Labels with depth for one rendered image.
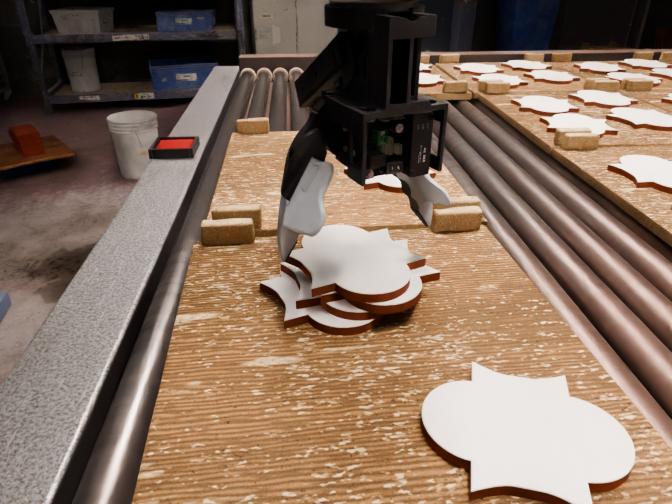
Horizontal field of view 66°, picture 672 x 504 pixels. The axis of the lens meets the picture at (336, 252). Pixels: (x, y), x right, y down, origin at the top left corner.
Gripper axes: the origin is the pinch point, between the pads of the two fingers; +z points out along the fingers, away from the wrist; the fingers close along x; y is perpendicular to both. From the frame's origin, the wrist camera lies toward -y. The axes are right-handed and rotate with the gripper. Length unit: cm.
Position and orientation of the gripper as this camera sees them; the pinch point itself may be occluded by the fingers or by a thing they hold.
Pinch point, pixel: (355, 240)
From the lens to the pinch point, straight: 48.6
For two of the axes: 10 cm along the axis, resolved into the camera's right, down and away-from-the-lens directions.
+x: 9.0, -2.2, 3.9
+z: 0.0, 8.7, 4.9
